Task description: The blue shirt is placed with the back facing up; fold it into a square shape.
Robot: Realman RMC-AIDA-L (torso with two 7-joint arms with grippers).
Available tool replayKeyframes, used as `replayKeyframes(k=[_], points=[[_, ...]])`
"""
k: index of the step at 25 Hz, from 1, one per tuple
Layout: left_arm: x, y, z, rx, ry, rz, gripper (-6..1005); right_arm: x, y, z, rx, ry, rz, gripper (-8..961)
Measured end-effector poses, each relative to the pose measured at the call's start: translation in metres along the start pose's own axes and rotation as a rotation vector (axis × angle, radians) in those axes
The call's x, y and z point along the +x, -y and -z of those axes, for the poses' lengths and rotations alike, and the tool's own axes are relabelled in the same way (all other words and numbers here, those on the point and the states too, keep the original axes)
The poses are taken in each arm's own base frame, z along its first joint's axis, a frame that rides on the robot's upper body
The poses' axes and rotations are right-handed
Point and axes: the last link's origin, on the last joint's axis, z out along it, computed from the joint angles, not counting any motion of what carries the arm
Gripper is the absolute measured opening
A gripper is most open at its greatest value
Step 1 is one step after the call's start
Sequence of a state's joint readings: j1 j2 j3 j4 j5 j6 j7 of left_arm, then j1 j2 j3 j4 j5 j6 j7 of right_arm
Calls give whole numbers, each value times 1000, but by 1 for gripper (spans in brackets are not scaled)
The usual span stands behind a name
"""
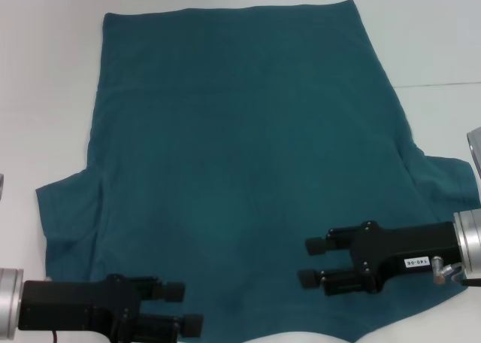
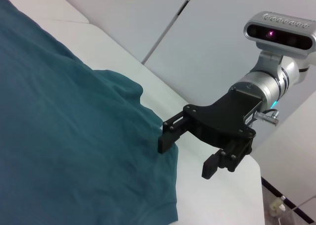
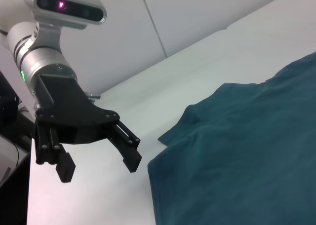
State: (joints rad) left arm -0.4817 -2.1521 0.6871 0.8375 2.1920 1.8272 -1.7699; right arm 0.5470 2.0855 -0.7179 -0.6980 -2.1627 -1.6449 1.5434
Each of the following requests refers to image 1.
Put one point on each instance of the teal blue t-shirt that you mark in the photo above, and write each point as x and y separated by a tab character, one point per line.
244	132

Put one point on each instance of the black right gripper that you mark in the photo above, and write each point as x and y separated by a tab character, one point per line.
406	245

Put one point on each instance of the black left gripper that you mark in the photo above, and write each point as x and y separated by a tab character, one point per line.
75	305

